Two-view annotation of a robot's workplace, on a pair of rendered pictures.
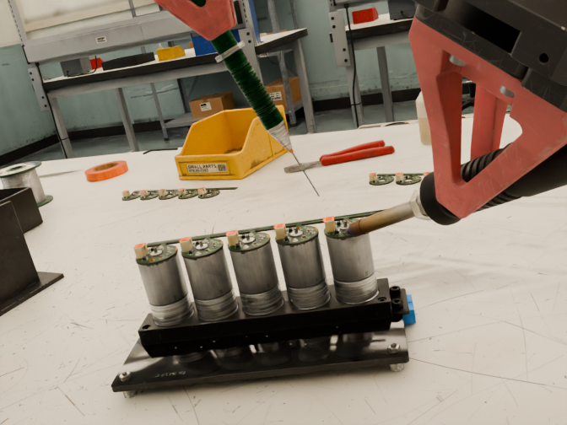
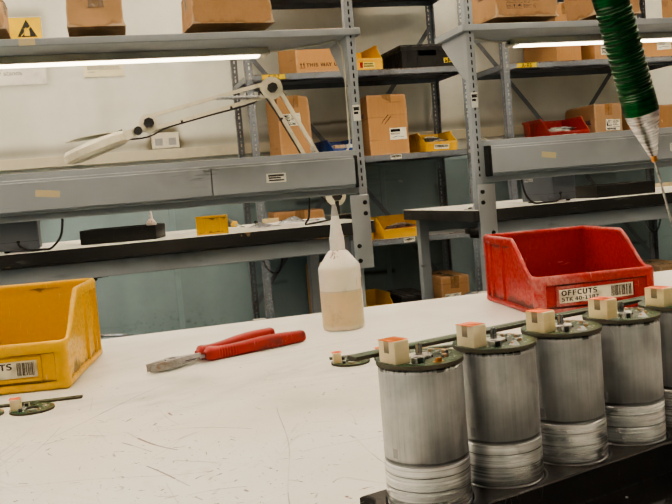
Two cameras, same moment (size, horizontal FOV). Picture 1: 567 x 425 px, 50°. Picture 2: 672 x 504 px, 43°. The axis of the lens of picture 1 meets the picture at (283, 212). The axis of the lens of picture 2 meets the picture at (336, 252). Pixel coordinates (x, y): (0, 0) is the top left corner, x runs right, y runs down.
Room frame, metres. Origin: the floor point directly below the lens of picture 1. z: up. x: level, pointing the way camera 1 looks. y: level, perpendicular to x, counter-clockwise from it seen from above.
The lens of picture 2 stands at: (0.17, 0.25, 0.86)
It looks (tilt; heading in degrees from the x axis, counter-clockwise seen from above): 4 degrees down; 320
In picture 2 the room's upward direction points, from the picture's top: 5 degrees counter-clockwise
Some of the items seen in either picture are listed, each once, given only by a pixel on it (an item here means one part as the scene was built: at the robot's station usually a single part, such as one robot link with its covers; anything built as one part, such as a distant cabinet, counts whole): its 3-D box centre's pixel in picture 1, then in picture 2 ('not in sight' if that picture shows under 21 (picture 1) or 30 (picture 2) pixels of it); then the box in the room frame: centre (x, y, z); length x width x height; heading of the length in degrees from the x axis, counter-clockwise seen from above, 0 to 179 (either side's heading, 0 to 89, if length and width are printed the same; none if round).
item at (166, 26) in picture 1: (125, 36); not in sight; (3.21, 0.60, 0.90); 1.30 x 0.06 x 0.12; 65
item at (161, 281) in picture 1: (167, 290); (425, 441); (0.33, 0.08, 0.79); 0.02 x 0.02 x 0.05
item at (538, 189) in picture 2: not in sight; (548, 188); (1.99, -2.32, 0.80); 0.15 x 0.12 x 0.10; 174
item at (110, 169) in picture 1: (106, 170); not in sight; (0.85, 0.23, 0.76); 0.06 x 0.06 x 0.01
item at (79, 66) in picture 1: (76, 66); not in sight; (3.55, 0.97, 0.80); 0.15 x 0.12 x 0.10; 174
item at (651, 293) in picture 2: (331, 223); (660, 296); (0.32, -0.02, 0.82); 0.01 x 0.01 x 0.01; 80
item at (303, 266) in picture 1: (304, 273); (625, 385); (0.32, 0.00, 0.79); 0.02 x 0.02 x 0.05
